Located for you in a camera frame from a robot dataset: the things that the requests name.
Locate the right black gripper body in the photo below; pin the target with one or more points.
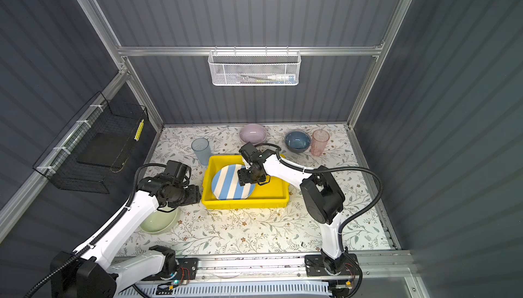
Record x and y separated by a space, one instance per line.
248 175

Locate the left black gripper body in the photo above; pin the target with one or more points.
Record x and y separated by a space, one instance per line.
185 195

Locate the yellow plastic bin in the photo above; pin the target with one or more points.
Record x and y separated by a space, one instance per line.
275 194

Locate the light green bowl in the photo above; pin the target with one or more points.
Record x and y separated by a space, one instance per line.
160 221

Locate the purple bowl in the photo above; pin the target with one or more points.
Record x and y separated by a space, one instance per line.
253 133

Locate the dark blue bowl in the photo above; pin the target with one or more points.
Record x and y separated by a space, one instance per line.
297 141

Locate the pink plastic cup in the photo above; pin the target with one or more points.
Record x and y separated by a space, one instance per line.
320 139

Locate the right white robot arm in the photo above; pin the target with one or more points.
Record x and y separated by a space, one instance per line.
322 195

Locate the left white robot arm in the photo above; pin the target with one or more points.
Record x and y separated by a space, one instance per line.
89 271

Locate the floral table mat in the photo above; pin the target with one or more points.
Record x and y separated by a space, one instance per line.
201 231

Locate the blue plastic cup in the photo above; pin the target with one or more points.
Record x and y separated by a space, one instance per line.
202 149

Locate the yellow tag on basket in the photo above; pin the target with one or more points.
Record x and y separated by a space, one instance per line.
139 130

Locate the white marker in basket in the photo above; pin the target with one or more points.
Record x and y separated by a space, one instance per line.
282 78

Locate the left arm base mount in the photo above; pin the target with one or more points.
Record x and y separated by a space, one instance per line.
186 270

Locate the black wire basket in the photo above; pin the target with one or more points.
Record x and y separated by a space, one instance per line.
95 149

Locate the white wire mesh basket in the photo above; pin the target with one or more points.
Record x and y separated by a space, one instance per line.
251 67

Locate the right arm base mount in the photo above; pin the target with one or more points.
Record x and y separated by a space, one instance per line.
331 266

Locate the aluminium front rail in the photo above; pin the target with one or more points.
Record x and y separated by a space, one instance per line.
293 266

